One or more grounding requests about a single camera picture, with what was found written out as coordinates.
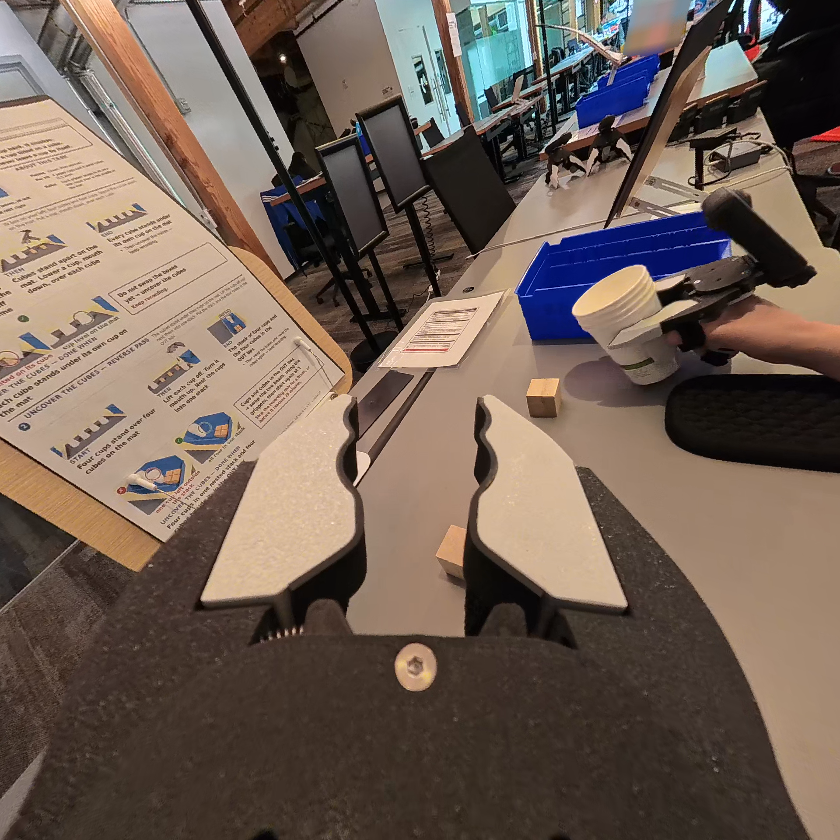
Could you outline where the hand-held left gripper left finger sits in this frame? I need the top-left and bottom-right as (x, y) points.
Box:
(199, 394), (367, 636)

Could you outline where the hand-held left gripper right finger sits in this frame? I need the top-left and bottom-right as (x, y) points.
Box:
(461, 394), (628, 636)

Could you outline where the white paper cup stack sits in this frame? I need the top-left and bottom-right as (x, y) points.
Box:
(584, 274), (682, 387)

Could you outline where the blue plastic bin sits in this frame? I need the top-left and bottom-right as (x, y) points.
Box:
(515, 210), (732, 342)

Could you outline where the wooden cube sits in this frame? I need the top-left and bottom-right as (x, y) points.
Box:
(435, 525), (469, 580)
(526, 378), (562, 419)

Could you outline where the person's right hand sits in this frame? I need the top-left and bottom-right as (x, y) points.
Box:
(663, 297), (798, 361)

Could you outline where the grey power adapter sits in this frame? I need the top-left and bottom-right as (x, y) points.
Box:
(712, 140), (763, 173)

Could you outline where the black textured cushion pad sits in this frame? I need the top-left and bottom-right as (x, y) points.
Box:
(664, 373), (840, 473)

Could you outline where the black rectangular desk plate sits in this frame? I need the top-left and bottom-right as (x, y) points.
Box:
(354, 371), (416, 434)

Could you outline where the idle black white gripper device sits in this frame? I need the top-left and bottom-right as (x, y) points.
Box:
(545, 131), (589, 189)
(586, 116), (634, 175)

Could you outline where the tilted dark stand board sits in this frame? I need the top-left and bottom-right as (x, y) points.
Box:
(604, 0), (732, 229)

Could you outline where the black pole with round base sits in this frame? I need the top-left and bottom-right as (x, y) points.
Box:
(187, 0), (401, 373)

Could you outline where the distant blue bin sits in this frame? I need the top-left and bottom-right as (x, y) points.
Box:
(576, 56), (660, 129)

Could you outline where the laminated paper sheet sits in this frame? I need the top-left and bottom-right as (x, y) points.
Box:
(377, 290), (511, 370)

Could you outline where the wooden book stand white base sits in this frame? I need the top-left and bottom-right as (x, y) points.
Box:
(0, 97), (371, 572)

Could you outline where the black display screen on stand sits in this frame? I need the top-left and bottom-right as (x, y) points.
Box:
(356, 97), (455, 282)
(315, 134), (406, 336)

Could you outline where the grey cable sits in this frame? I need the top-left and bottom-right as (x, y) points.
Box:
(467, 235), (547, 259)

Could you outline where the wooden post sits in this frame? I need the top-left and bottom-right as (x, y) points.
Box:
(62, 0), (278, 271)
(432, 0), (475, 127)

